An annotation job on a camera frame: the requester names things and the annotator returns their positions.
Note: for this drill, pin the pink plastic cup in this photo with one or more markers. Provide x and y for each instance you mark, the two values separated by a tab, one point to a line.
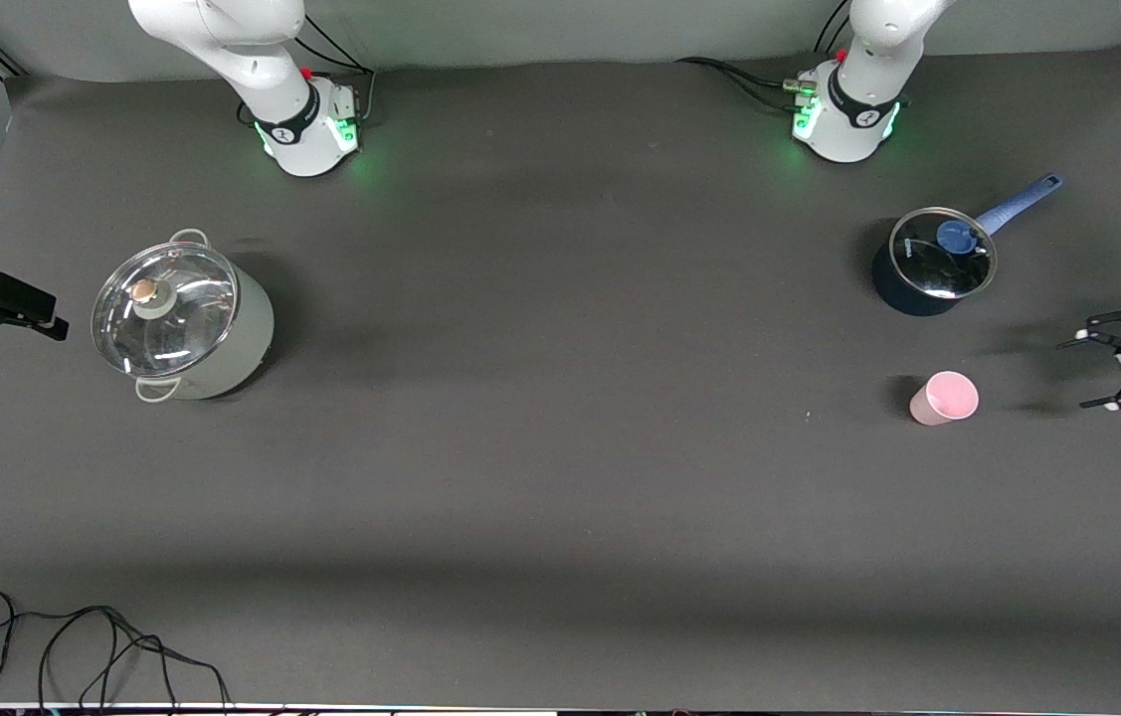
948	398

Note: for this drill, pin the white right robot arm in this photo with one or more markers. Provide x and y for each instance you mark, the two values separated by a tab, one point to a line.
252	60

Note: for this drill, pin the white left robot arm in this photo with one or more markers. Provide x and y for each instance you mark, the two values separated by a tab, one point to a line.
858	89

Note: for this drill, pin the glass pot lid copper knob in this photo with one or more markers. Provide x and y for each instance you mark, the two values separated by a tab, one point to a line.
172	318

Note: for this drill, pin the grey-green stock pot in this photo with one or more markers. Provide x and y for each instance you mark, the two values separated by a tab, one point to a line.
242	338

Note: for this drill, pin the glass saucepan lid blue knob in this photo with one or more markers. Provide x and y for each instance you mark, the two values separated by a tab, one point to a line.
938	264

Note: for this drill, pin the dark blue saucepan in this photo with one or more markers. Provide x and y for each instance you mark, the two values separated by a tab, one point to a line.
903	296

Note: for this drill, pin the dark grey table cover sheet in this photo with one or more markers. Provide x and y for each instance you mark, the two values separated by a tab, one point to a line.
560	398

